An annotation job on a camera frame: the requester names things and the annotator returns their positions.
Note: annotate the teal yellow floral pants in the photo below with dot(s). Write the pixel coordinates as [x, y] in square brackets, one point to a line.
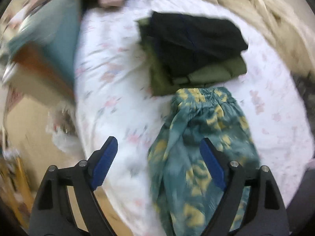
[182, 189]

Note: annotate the teal orange headboard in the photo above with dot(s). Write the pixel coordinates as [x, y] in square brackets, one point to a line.
[46, 44]

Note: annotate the folded olive green pants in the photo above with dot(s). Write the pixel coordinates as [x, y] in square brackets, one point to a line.
[162, 84]

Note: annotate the cream crumpled blanket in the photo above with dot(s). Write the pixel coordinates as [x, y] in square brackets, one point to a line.
[282, 28]

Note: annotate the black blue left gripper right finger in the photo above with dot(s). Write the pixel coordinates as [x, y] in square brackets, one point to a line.
[265, 213]

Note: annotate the folded black pants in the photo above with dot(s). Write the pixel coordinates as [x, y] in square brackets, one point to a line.
[186, 43]

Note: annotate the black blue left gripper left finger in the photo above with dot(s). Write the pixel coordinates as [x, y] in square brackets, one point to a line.
[52, 214]

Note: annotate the white floral bed sheet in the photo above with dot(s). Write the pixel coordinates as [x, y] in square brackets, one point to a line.
[114, 98]

